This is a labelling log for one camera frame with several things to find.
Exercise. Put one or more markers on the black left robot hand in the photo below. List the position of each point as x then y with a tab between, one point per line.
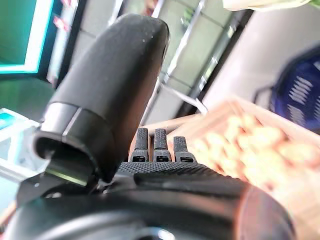
100	87

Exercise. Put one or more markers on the napa cabbage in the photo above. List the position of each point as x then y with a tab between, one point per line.
262	5

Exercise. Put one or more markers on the blue plastic shopping basket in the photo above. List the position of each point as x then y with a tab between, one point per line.
300	100

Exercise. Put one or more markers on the teal lit sign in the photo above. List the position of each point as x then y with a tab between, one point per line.
15	37

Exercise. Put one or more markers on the wooden potato crate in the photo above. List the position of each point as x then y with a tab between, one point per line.
287	125

